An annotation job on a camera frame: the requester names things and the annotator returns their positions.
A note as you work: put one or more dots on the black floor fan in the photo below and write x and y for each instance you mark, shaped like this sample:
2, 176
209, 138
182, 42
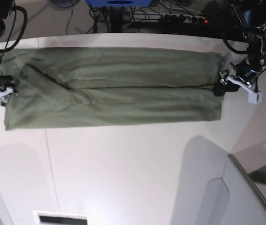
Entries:
64, 3

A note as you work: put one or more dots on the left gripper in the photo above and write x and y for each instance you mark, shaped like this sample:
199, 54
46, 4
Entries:
243, 71

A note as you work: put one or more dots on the green t-shirt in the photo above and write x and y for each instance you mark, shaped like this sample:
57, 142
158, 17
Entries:
90, 87

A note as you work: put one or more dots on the white label with black bar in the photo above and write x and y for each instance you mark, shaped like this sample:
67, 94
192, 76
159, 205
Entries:
59, 218

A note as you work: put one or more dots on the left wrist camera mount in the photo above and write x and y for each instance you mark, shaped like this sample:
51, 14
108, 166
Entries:
254, 95

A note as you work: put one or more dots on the grey metal table-side rail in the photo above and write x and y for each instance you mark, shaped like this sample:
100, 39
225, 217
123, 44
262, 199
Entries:
254, 189

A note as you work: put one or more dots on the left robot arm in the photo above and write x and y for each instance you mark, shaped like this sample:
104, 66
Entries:
251, 21

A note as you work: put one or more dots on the black power strip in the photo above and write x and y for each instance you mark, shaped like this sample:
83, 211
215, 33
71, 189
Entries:
192, 19

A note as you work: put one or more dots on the blue bin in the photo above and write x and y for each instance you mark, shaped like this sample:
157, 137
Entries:
119, 3

